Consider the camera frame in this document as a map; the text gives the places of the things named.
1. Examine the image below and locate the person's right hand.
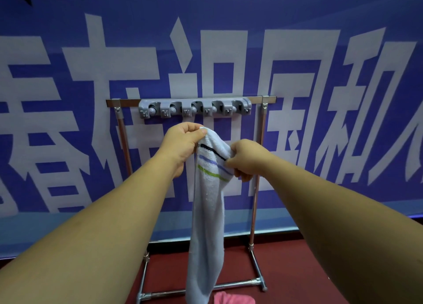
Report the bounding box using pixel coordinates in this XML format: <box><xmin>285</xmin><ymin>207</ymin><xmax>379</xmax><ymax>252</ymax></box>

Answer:
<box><xmin>224</xmin><ymin>139</ymin><xmax>275</xmax><ymax>183</ymax></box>

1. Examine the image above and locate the person's left hand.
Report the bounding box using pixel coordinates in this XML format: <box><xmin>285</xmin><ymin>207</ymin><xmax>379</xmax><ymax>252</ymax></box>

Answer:
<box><xmin>155</xmin><ymin>122</ymin><xmax>208</xmax><ymax>179</ymax></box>

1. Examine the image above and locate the metal towel rack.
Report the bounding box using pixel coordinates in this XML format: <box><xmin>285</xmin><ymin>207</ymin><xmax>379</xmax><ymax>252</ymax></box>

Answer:
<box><xmin>105</xmin><ymin>96</ymin><xmax>278</xmax><ymax>304</ymax></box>

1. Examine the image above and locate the striped light blue towel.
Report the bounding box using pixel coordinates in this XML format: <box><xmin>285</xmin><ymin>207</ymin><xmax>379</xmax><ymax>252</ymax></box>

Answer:
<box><xmin>185</xmin><ymin>127</ymin><xmax>236</xmax><ymax>304</ymax></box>

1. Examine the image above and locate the pink towel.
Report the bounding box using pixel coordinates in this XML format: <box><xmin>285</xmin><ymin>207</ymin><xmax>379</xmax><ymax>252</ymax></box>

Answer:
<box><xmin>214</xmin><ymin>291</ymin><xmax>256</xmax><ymax>304</ymax></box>

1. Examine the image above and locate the person's right forearm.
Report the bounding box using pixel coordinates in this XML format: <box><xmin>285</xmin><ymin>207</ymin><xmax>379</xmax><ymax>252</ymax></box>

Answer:
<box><xmin>264</xmin><ymin>155</ymin><xmax>423</xmax><ymax>304</ymax></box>

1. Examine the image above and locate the person's left forearm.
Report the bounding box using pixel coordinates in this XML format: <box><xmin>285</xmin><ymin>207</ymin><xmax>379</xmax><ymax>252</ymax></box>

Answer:
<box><xmin>0</xmin><ymin>155</ymin><xmax>176</xmax><ymax>304</ymax></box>

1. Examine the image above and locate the grey plastic clip strip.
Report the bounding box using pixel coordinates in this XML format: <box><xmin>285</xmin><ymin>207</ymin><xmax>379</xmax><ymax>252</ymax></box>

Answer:
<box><xmin>138</xmin><ymin>98</ymin><xmax>252</xmax><ymax>119</ymax></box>

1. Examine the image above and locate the blue banner with white characters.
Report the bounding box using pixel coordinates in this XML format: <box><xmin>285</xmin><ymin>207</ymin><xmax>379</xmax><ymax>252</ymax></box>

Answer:
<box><xmin>0</xmin><ymin>0</ymin><xmax>423</xmax><ymax>258</ymax></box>

